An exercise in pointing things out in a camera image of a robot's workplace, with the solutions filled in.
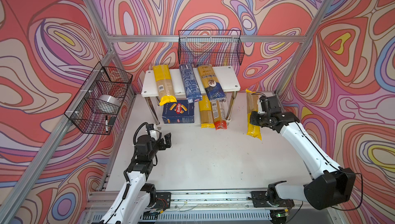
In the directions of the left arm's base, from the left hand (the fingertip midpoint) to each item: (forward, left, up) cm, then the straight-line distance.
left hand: (164, 133), depth 83 cm
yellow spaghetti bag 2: (+14, -48, +12) cm, 52 cm away
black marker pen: (-2, +25, +13) cm, 28 cm away
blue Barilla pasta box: (+14, -8, +1) cm, 17 cm away
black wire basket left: (+4, +30, +18) cm, 35 cm away
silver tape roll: (+7, +25, +19) cm, 32 cm away
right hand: (+4, -48, +6) cm, 49 cm away
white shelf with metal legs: (+12, +5, +22) cm, 25 cm away
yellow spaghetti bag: (+16, -24, -3) cm, 29 cm away
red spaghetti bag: (+18, -32, -3) cm, 37 cm away
